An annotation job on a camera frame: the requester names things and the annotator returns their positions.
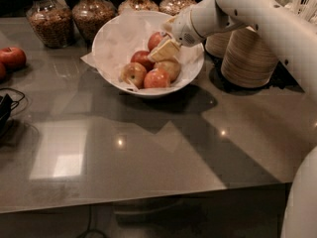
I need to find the glass cereal jar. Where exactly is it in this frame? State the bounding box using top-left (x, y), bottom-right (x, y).
top-left (118, 0), bottom-right (159, 14)
top-left (158, 0), bottom-right (196, 16)

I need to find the front paper bowl stack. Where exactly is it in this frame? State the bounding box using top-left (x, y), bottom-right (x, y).
top-left (221, 27), bottom-right (278, 88)

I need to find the left yellow red apple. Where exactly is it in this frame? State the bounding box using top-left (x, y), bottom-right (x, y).
top-left (120, 62), bottom-right (147, 89)

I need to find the paper bowl stack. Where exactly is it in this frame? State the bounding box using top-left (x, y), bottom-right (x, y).
top-left (221, 27), bottom-right (278, 88)
top-left (205, 32), bottom-right (232, 59)

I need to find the white ceramic bowl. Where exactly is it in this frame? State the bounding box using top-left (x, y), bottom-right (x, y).
top-left (91, 10), bottom-right (206, 99)

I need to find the red apple at edge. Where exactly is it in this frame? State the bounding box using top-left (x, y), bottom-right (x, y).
top-left (0, 62), bottom-right (6, 81)

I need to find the dark red middle apple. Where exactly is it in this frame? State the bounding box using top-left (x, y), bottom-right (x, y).
top-left (131, 51), bottom-right (154, 71)

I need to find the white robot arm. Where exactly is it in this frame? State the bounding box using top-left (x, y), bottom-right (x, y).
top-left (150, 0), bottom-right (317, 238)

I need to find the leftmost glass granola jar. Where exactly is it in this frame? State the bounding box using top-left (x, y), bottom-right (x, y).
top-left (26, 0), bottom-right (74, 49)

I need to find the right yellow apple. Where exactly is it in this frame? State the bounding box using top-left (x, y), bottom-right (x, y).
top-left (154, 59), bottom-right (181, 82)

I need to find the white paper liner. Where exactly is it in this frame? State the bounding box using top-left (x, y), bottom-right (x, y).
top-left (79, 7), bottom-right (204, 93)

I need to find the black device with cable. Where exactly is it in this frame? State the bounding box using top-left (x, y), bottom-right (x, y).
top-left (0, 87), bottom-right (26, 136)

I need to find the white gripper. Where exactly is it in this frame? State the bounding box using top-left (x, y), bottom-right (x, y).
top-left (148, 8), bottom-right (211, 62)

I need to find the black cable under table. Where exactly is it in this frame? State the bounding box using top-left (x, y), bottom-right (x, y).
top-left (76, 204), bottom-right (110, 238)

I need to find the rear paper bowl stack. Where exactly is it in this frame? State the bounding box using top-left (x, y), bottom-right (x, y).
top-left (205, 32), bottom-right (232, 59)

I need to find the glass granola jar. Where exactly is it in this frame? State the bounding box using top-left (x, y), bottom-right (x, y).
top-left (26, 0), bottom-right (74, 49)
top-left (72, 0), bottom-right (117, 43)

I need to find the red apple on table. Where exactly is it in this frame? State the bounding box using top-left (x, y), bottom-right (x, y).
top-left (0, 47), bottom-right (27, 70)

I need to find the front red apple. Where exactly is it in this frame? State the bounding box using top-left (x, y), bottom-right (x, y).
top-left (144, 68), bottom-right (170, 88)

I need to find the black mat under stacks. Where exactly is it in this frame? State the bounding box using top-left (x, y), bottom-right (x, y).
top-left (205, 52), bottom-right (303, 95)

